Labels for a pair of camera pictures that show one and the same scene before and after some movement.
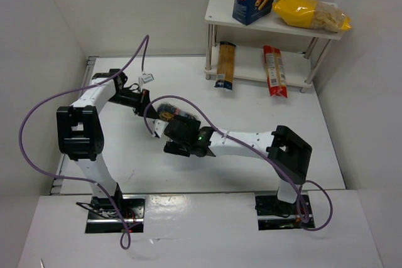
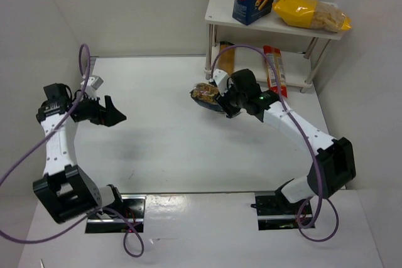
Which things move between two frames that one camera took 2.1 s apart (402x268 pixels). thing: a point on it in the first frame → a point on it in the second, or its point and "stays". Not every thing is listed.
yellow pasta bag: [304, 11] stays
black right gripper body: [171, 130] → [224, 103]
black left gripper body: [142, 105] → [100, 113]
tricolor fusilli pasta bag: [167, 112] → [205, 95]
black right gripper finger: [174, 148] → [230, 103]
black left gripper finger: [151, 112] → [110, 115]
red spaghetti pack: [276, 72] stays
